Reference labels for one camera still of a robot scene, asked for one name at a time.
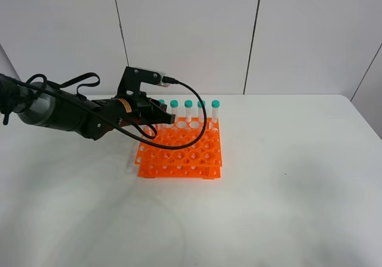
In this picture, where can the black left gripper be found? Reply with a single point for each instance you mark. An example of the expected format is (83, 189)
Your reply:
(138, 110)

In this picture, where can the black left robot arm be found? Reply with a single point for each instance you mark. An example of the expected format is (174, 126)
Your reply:
(43, 103)

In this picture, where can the back row tube two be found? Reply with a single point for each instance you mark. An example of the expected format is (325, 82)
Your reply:
(163, 107)

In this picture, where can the back row tube three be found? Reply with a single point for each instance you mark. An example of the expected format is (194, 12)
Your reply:
(174, 109)

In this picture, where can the back row tube four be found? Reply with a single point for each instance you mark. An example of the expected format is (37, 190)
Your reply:
(188, 110)

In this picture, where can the back row tube five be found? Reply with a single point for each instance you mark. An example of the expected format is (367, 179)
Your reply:
(201, 117)

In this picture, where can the back row tube six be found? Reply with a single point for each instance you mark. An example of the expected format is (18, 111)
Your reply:
(215, 104)

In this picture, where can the orange test tube rack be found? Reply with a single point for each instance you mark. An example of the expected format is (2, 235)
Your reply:
(202, 160)

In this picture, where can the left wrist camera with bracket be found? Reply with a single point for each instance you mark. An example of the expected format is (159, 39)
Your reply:
(133, 77)

